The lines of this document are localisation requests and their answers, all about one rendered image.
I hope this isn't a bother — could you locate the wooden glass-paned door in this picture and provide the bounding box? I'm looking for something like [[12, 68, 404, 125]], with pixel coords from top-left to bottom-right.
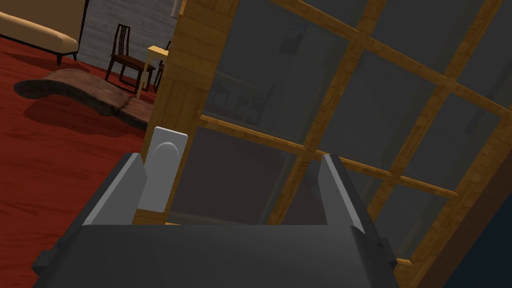
[[132, 0, 512, 288]]

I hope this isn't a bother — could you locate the beige sofa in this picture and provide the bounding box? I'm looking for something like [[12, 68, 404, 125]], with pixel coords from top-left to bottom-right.
[[0, 0, 91, 67]]

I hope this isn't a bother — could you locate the dark brown wooden coffee table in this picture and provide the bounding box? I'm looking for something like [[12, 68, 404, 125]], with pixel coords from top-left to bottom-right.
[[13, 68, 155, 133]]

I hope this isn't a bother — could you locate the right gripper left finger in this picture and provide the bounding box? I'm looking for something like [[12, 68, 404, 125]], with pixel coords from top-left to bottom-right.
[[81, 152, 148, 227]]

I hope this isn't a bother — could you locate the pale yellow table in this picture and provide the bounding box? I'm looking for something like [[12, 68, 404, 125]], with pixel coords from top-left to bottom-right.
[[135, 45, 170, 99]]

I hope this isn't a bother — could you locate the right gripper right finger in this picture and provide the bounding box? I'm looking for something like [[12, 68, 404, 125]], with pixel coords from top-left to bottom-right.
[[317, 153, 378, 235]]

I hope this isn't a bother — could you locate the dark wooden chair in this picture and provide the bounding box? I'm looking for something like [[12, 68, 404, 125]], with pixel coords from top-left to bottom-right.
[[153, 40, 173, 93], [104, 23, 156, 93]]

